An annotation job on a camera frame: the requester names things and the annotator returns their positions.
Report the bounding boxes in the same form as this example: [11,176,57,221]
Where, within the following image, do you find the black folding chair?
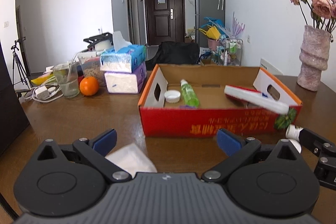
[145,41,200,71]

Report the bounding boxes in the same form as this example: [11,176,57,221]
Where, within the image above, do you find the purple clothes hangers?
[231,12,246,38]

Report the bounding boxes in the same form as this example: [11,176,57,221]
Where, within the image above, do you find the red cardboard box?
[138,63,303,138]

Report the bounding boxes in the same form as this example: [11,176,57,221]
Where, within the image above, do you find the black folded stand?
[83,32,113,44]

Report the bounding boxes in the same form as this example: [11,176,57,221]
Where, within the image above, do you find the black camera tripod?
[11,36,32,90]

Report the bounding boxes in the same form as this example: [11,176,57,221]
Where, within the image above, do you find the glass cup with straw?
[52,52,80,99]

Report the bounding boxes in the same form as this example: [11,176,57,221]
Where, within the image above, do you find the grey interior door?
[126,0,138,46]

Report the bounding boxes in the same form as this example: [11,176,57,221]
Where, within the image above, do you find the white round lid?
[164,90,181,103]

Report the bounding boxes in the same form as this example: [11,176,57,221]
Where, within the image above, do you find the grey refrigerator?
[194,0,226,48]

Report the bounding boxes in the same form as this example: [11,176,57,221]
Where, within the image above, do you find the wire rack shelf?
[217,39,243,66]

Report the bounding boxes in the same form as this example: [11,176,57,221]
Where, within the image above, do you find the white flat board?
[260,57,284,75]

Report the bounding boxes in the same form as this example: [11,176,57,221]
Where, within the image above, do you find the purple tissue pack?
[104,61,147,94]

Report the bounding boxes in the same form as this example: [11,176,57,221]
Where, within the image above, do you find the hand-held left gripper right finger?
[201,128,300,184]

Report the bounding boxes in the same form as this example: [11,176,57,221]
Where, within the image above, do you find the white red tube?
[224,85,290,115]

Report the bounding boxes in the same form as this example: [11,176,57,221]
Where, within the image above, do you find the white round bowl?
[94,41,112,51]

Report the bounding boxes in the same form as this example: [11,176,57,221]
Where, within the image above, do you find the white charger adapter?
[36,87,50,102]

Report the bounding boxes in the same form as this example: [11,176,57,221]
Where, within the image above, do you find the orange fruit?
[79,76,100,96]

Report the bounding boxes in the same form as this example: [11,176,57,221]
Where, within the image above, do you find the white cable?
[25,84,64,103]

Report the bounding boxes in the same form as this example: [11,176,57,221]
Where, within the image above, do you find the pink textured vase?
[297,25,332,92]

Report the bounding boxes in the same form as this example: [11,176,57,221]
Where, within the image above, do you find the green plastic bottle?
[180,79,200,107]

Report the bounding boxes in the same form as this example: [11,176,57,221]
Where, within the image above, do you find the small white bottle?
[286,124,303,154]

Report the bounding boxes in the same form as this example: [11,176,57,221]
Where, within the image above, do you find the blue white bag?
[200,47,212,60]

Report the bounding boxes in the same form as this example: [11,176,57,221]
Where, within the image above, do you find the white tissue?
[105,143,158,175]

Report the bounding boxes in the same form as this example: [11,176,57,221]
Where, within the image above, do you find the clear plastic food container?
[78,51,106,86]

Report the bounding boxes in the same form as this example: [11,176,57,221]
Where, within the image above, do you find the blue clothes hangers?
[203,17,223,28]

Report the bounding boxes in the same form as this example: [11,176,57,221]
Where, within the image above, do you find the yellow packet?
[31,74,55,85]

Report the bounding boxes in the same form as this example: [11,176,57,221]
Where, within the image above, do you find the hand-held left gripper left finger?
[37,129,132,184]

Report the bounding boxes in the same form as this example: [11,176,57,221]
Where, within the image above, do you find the dark brown entrance door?
[143,0,185,46]

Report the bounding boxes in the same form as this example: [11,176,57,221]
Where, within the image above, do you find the pink bucket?
[207,38,219,51]

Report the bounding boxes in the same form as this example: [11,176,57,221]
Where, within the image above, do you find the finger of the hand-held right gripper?
[299,128,336,159]

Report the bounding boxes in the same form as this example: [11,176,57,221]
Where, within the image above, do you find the blue tissue pack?
[100,30,147,74]

